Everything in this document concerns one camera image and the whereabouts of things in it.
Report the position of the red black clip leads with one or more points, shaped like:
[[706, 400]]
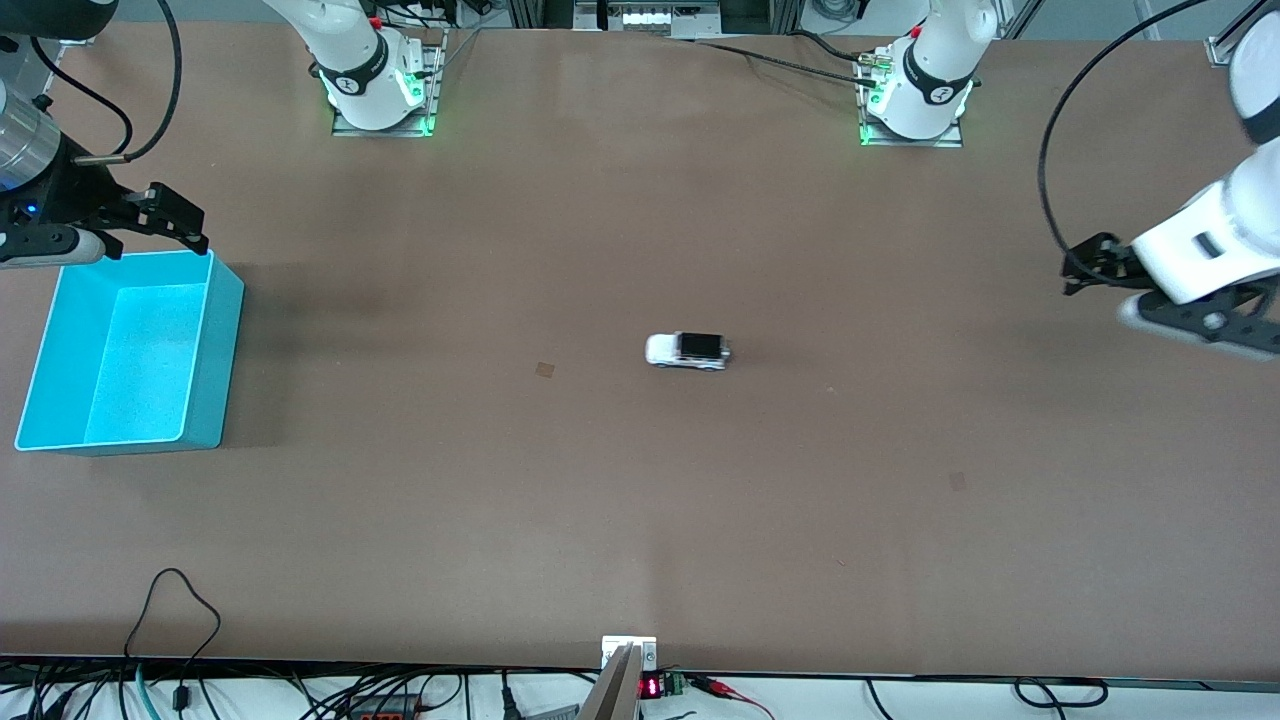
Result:
[[725, 690]]

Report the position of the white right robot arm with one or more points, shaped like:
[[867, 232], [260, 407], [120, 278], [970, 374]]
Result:
[[350, 60]]

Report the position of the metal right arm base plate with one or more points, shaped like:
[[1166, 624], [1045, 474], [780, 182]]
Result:
[[432, 90]]

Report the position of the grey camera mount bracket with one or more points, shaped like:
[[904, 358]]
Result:
[[620, 680]]

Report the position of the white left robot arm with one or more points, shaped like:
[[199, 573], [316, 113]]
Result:
[[1210, 245]]

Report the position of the red LED display module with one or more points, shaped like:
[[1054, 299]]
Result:
[[655, 687]]

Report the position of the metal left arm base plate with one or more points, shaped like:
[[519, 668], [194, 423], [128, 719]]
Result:
[[950, 138]]

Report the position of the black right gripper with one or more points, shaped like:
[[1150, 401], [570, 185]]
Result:
[[72, 192]]

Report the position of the aluminium frame with white module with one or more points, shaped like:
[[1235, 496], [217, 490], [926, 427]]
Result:
[[650, 18]]

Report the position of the cyan plastic bin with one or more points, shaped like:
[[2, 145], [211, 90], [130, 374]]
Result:
[[130, 350]]

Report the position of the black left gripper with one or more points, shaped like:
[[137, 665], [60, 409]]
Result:
[[1103, 262]]

